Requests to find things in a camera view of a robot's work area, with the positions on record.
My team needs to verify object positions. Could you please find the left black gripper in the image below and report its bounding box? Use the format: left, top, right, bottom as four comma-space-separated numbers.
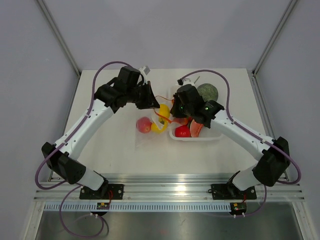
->
126, 81, 160, 110

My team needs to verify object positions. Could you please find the yellow bell pepper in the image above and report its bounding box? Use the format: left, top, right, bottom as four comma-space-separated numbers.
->
151, 104, 171, 134

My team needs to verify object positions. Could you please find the green netted melon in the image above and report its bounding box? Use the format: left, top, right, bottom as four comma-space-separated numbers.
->
197, 83, 219, 102

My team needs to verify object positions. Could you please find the watermelon slice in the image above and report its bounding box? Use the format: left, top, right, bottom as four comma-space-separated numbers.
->
189, 119, 204, 138

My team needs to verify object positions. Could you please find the red tomato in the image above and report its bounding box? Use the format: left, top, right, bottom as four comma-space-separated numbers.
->
174, 125, 191, 138

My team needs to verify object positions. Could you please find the red apple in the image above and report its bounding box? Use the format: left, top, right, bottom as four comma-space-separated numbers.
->
136, 116, 152, 134

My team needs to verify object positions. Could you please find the clear zip top bag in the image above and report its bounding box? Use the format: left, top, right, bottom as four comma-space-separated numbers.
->
135, 95, 174, 147

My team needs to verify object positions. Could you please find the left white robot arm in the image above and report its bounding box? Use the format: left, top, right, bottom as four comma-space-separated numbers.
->
41, 66, 160, 199

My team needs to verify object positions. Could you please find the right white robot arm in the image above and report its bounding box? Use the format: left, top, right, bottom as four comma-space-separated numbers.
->
170, 84, 290, 199

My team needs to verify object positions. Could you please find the white plastic food tray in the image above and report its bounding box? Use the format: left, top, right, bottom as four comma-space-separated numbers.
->
168, 118, 223, 142

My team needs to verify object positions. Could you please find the orange tangerine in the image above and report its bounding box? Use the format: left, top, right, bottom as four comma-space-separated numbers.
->
173, 117, 189, 125

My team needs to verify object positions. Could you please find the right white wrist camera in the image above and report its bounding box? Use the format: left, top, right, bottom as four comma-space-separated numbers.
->
177, 78, 195, 86

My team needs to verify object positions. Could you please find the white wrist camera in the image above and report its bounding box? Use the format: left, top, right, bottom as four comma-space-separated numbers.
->
139, 65, 151, 76
177, 78, 195, 86

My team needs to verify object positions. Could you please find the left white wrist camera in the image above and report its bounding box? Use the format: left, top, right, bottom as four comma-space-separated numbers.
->
139, 65, 151, 76

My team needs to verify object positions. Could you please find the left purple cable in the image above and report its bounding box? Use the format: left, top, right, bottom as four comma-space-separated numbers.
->
34, 60, 136, 237

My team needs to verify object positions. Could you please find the purple cable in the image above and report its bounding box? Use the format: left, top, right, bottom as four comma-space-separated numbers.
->
176, 69, 301, 217
34, 60, 136, 237

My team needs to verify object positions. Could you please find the aluminium mounting rail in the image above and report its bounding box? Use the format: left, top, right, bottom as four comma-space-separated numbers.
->
33, 173, 306, 202

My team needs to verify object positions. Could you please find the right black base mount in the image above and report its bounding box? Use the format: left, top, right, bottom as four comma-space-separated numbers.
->
207, 171, 257, 201

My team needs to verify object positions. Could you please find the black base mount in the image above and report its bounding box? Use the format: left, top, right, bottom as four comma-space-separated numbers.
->
79, 179, 124, 200
207, 171, 257, 201

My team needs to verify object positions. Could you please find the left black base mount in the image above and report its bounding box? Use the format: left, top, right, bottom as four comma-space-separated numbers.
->
79, 179, 124, 200

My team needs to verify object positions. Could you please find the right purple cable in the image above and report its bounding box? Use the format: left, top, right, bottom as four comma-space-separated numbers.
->
176, 69, 301, 217

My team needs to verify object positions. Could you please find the left aluminium frame post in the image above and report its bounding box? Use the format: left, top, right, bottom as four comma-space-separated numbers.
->
35, 0, 82, 78

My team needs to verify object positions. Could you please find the aluminium frame post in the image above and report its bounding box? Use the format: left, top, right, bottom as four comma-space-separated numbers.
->
252, 0, 300, 77
35, 0, 82, 78

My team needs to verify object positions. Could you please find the white slotted cable duct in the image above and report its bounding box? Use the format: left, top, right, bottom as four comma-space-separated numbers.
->
44, 201, 231, 213

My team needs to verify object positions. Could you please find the right aluminium frame post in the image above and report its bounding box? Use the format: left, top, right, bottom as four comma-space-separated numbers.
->
252, 0, 300, 77

